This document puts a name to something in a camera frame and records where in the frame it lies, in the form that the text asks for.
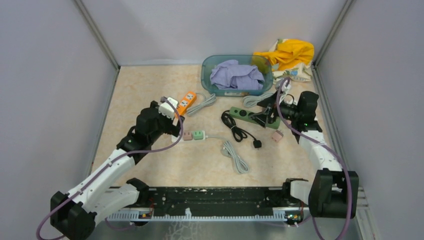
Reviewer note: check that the teal plastic basin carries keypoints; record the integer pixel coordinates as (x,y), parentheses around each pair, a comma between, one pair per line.
(211,62)

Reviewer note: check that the white patterned cloth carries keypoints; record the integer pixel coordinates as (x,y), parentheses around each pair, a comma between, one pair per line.
(299,73)

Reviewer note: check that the pink charger on white strip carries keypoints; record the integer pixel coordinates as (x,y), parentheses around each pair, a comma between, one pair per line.
(187,136)

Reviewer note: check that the yellow cloth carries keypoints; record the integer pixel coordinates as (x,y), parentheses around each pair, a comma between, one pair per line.
(289,53)

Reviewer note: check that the purple cloth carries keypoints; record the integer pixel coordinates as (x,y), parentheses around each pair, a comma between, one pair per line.
(230,75)

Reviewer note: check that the orange power strip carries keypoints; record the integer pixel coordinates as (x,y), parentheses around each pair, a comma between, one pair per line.
(186,102)

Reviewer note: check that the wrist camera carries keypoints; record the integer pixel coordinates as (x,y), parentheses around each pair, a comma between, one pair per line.
(167,107)
(285,85)

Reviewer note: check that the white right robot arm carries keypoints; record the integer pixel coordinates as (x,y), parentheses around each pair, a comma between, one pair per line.
(334,190)

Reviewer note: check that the green charger on white strip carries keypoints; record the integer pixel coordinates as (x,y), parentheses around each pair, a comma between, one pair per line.
(198,135)

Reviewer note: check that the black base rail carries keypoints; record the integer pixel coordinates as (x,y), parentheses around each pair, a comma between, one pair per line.
(215,202)

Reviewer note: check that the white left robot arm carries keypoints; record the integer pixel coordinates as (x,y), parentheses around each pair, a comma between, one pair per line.
(77,212)

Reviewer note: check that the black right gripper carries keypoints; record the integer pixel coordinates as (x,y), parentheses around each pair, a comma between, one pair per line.
(263,118)

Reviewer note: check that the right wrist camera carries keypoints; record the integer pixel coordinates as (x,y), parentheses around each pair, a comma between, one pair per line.
(285,85)

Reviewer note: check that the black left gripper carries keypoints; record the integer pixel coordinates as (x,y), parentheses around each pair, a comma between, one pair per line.
(172,128)

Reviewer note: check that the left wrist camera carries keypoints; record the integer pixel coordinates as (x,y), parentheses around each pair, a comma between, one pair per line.
(167,107)

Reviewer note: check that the small white power strip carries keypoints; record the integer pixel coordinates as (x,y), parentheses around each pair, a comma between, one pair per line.
(193,141)

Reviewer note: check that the green power strip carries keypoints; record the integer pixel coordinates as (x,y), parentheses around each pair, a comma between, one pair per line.
(242,114)

